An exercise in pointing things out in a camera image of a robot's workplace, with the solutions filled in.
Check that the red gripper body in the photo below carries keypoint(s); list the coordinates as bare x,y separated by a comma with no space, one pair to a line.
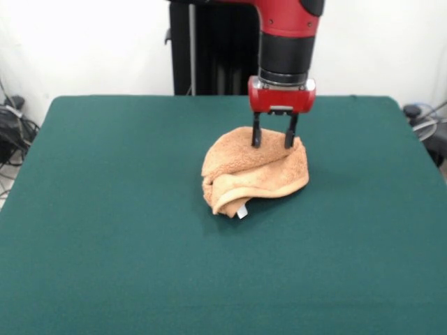
279,101

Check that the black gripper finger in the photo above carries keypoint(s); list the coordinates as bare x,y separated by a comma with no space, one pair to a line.
291,132
256,130

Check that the tan terry towel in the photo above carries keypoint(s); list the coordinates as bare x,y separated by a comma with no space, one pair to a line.
237,167

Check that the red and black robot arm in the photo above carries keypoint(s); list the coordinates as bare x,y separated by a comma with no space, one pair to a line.
286,52

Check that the dark green table cloth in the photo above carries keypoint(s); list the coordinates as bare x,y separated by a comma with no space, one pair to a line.
104,244

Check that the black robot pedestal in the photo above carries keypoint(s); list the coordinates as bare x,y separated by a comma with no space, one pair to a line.
216,52

